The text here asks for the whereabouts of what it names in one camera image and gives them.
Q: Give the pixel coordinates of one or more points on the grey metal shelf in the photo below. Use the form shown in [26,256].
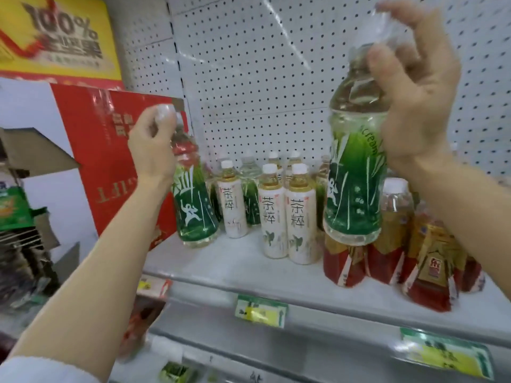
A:
[303,315]

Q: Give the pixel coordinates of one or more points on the yellow poster sign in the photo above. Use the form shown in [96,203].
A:
[60,35]

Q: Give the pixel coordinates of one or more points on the red white price tag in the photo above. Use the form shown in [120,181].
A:
[153,287]

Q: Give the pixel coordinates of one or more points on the green snack packet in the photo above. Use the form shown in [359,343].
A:
[14,209]

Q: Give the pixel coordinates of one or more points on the red gift box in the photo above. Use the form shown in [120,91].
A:
[107,163]

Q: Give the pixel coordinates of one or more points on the person's right hand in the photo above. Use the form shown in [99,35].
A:
[423,99]

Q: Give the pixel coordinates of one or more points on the person's left forearm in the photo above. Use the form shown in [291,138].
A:
[92,283]

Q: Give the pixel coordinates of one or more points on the green label drink bottle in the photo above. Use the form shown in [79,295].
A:
[195,207]
[321,183]
[351,175]
[211,191]
[251,195]

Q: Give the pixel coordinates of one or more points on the person's right thumb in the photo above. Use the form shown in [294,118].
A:
[385,73]

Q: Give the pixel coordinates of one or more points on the grey cardboard flap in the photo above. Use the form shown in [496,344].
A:
[36,151]

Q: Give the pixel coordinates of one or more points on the small green packet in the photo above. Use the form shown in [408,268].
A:
[174,374]

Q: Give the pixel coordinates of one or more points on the person's right forearm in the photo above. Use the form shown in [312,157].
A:
[467,211]

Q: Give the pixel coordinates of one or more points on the red snack packet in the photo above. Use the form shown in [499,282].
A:
[139,327]

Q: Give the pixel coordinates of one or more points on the green yellow price tag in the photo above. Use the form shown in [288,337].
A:
[260,311]
[447,353]

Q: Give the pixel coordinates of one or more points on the white sleeve cuff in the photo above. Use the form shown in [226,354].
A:
[44,372]

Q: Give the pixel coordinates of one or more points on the red label drink bottle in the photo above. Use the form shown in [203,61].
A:
[393,235]
[343,263]
[435,271]
[473,275]

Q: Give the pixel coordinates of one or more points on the person's left hand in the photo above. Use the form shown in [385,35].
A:
[151,151]

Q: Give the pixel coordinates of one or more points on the white pegboard panel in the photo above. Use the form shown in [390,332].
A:
[255,75]

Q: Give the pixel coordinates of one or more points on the person's left fingers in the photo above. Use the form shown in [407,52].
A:
[164,115]

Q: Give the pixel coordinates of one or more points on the white label tea bottle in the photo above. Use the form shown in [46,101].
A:
[273,219]
[294,156]
[274,157]
[232,203]
[301,227]

